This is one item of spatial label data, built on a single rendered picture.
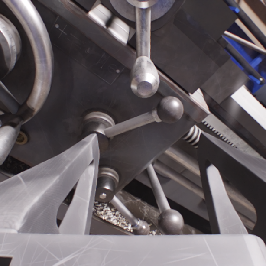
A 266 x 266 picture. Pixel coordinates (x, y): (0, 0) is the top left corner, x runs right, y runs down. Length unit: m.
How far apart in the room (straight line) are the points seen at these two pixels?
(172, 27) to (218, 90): 0.24
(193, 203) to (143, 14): 0.66
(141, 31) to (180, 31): 0.10
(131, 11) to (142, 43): 0.04
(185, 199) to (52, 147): 0.49
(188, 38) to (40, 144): 0.29
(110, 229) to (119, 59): 0.40
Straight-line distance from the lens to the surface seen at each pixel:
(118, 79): 0.35
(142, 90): 0.19
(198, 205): 0.82
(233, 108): 0.58
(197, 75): 0.35
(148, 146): 0.41
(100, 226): 0.58
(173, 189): 0.75
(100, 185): 0.42
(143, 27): 0.23
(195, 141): 0.51
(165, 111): 0.28
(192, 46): 0.33
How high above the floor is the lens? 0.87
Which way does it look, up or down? 27 degrees down
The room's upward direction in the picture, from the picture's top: 44 degrees clockwise
